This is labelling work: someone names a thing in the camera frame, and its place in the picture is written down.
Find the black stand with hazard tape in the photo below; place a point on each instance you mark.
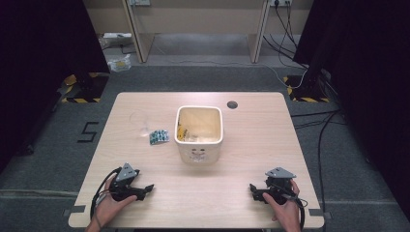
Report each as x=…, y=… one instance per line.
x=84, y=88
x=306, y=90

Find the white wall socket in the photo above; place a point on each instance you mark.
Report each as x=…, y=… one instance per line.
x=139, y=2
x=280, y=2

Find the white power strip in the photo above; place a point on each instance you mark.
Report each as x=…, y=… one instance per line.
x=116, y=35

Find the yellow wrapper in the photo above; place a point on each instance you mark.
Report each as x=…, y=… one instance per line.
x=181, y=133

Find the blue pill blister pack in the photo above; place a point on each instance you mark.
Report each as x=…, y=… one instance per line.
x=159, y=137

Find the clear plastic bag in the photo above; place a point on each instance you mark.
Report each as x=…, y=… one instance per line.
x=120, y=63

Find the white background desk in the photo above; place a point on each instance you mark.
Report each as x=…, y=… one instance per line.
x=196, y=19

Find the person's right hand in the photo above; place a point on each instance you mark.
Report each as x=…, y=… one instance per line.
x=286, y=214

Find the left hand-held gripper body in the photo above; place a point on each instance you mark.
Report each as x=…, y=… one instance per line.
x=122, y=190

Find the black curtain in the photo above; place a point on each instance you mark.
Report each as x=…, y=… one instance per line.
x=42, y=71
x=370, y=80

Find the grey tape floor marker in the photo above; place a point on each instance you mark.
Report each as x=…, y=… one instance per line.
x=319, y=213
x=75, y=210

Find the white square bin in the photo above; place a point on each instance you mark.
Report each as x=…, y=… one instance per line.
x=199, y=151

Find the person's left hand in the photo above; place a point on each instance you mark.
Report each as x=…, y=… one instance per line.
x=109, y=208

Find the clear plastic wrapper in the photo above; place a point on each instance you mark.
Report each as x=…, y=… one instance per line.
x=141, y=124

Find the dark round table grommet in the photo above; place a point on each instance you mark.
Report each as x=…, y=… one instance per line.
x=232, y=104

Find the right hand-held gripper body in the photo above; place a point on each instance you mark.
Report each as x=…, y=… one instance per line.
x=277, y=188

